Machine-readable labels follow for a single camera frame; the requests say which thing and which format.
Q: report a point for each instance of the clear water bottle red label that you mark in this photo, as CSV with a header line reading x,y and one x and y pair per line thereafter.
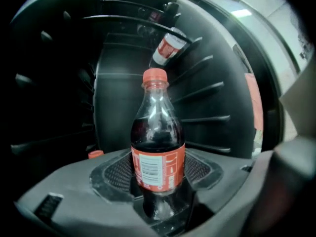
x,y
168,48

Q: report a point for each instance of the glass fridge door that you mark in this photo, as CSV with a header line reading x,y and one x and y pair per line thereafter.
x,y
269,122

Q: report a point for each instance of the cola bottle red cap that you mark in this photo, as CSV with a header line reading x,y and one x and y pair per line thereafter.
x,y
95,154
158,122

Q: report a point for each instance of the black display fridge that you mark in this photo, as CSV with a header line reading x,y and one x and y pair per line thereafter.
x,y
116,112

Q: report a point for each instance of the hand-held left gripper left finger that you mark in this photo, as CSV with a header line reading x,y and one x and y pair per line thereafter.
x,y
79,206

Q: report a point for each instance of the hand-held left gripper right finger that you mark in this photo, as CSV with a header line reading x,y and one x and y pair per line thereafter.
x,y
229,189

